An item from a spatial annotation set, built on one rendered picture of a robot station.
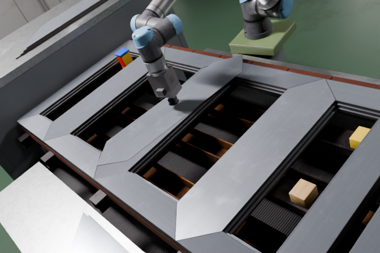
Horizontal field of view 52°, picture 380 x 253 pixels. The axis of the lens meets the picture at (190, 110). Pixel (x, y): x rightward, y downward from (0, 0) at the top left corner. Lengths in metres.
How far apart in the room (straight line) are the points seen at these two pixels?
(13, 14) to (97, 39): 2.73
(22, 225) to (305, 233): 1.04
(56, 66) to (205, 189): 1.22
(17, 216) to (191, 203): 0.78
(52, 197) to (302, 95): 1.00
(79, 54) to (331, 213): 1.56
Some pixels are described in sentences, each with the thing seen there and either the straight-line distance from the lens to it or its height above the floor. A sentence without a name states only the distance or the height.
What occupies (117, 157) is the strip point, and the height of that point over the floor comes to 0.85.
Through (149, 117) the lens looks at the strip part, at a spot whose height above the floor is 0.84.
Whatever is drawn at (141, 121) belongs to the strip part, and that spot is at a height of 0.84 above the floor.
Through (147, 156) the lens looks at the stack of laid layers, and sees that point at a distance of 1.38.
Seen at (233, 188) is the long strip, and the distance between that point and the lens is 1.13.
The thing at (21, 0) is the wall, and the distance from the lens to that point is 4.92.
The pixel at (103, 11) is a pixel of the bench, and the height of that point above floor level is 1.05.
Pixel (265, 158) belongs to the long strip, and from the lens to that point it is 1.18.
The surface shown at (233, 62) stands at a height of 0.85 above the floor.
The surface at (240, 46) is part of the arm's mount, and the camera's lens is 2.00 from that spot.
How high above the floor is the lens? 1.67
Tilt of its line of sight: 34 degrees down
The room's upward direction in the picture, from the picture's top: 24 degrees counter-clockwise
